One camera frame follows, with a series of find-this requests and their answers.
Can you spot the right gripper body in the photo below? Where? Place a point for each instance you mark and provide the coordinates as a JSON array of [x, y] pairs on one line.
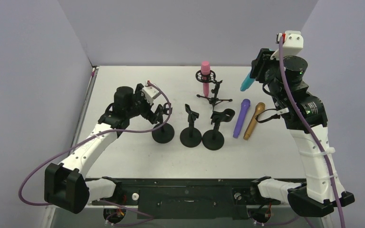
[[257, 65]]

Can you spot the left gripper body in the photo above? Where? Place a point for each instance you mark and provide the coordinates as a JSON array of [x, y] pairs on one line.
[[145, 107]]

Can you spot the cyan mic black stand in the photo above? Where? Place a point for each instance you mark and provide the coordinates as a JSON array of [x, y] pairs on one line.
[[165, 133]]

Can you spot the cyan microphone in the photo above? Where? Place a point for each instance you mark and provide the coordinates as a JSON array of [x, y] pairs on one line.
[[247, 82]]

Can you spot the gold microphone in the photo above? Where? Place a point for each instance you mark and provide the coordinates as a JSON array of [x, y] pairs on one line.
[[260, 107]]

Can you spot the purple microphone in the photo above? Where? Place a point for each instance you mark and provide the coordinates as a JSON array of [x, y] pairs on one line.
[[244, 107]]

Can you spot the gold mic black stand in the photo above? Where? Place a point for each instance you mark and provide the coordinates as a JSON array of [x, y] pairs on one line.
[[191, 137]]

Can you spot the pink microphone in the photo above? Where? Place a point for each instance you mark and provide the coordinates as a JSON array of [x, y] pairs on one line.
[[205, 72]]

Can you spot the black tripod shock mount stand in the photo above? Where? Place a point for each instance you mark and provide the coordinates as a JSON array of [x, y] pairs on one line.
[[214, 100]]

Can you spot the purple mic black stand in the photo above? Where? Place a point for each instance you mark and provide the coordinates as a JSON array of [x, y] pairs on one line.
[[213, 139]]

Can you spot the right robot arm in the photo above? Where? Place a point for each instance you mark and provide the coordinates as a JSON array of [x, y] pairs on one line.
[[306, 119]]

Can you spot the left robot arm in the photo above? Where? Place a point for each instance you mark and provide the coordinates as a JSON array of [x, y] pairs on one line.
[[88, 151]]

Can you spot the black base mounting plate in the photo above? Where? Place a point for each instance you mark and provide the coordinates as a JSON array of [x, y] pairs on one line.
[[161, 198]]

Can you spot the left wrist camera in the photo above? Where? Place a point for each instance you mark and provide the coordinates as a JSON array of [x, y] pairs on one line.
[[150, 92]]

